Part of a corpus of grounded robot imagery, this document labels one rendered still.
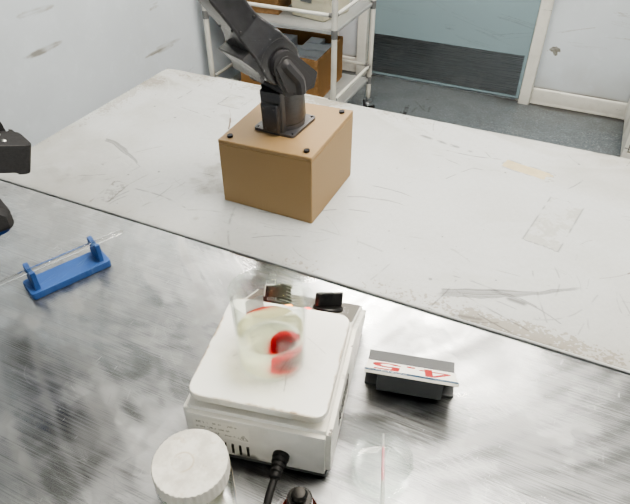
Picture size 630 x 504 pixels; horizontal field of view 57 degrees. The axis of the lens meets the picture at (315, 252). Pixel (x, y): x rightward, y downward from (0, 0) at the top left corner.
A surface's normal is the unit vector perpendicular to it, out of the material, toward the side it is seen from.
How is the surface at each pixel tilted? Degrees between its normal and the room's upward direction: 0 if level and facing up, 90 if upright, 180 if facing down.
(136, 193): 0
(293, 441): 90
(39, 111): 90
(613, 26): 90
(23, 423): 0
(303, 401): 0
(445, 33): 90
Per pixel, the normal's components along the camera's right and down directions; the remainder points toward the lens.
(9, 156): 0.66, 0.44
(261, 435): -0.22, 0.62
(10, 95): 0.91, 0.26
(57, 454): 0.00, -0.77
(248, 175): -0.42, 0.57
